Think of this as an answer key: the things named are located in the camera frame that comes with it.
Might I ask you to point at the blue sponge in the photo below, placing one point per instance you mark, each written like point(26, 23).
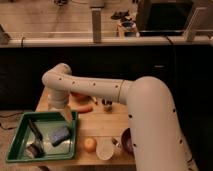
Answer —
point(59, 135)

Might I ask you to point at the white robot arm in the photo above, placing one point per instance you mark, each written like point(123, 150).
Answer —
point(157, 138)

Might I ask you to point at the orange carrot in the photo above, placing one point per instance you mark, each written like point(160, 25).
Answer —
point(84, 109)

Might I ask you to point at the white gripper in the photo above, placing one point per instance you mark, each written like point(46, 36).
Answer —
point(65, 112)

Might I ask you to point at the white cup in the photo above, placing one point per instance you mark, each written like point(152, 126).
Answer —
point(104, 149)

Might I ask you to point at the small metal object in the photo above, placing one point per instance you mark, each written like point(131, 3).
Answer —
point(115, 142)

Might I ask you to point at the orange fruit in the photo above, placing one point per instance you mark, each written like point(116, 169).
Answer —
point(90, 145)

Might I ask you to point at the red-brown bowl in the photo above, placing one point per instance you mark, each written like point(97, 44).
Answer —
point(79, 97)

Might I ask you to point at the purple bowl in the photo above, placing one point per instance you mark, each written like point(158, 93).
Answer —
point(126, 141)

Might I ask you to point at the wooden box with items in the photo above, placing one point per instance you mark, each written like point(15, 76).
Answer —
point(127, 28)

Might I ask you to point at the green plastic tray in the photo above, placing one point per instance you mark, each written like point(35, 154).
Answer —
point(46, 122)

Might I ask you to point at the black spatula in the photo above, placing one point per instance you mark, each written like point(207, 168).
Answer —
point(35, 149)

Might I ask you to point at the black monitor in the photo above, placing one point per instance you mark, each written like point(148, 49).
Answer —
point(162, 17)

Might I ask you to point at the metal post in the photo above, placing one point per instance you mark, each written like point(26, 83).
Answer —
point(96, 6)

